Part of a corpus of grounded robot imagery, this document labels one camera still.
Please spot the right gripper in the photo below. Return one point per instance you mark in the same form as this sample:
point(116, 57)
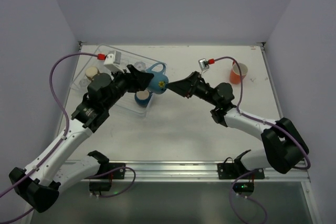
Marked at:
point(194, 84)

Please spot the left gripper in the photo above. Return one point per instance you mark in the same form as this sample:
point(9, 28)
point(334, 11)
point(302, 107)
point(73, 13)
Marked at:
point(130, 80)

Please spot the tall clear glass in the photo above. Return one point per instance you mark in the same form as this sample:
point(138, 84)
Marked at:
point(140, 65)

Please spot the dark blue cup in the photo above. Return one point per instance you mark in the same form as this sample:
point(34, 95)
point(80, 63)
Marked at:
point(142, 98)

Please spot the light blue flower mug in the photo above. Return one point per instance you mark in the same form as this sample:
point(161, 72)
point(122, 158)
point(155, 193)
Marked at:
point(158, 83)

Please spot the cream ceramic cup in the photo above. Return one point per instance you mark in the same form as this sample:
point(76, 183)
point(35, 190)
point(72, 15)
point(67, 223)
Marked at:
point(91, 72)

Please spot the orange mug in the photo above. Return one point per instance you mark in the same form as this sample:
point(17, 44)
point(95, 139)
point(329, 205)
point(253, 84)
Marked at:
point(238, 73)

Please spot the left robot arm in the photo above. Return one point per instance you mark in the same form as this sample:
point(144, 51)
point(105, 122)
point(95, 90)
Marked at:
point(36, 183)

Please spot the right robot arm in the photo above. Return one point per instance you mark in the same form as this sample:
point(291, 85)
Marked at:
point(283, 146)

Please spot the right black controller box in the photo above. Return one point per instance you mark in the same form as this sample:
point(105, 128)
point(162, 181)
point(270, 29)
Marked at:
point(245, 188)

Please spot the black controller box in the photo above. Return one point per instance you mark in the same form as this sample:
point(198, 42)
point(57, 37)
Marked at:
point(245, 188)
point(99, 187)

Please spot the left black controller box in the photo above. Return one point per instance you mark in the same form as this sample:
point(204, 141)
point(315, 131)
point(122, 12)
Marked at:
point(99, 187)

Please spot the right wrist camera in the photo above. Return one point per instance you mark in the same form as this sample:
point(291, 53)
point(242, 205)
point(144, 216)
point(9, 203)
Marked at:
point(204, 64)

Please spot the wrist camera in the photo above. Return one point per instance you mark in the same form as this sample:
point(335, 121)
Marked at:
point(113, 61)
point(204, 64)

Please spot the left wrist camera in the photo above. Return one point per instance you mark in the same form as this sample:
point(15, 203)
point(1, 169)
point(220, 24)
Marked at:
point(113, 61)

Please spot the white wire dish rack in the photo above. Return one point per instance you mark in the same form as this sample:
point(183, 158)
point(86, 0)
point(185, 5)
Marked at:
point(101, 89)

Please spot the aluminium mounting rail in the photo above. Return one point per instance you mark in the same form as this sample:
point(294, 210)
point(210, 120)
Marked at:
point(202, 171)

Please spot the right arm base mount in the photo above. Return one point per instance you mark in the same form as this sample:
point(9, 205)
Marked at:
point(231, 169)

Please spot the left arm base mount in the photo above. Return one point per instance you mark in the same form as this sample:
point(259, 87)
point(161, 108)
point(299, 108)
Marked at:
point(110, 171)

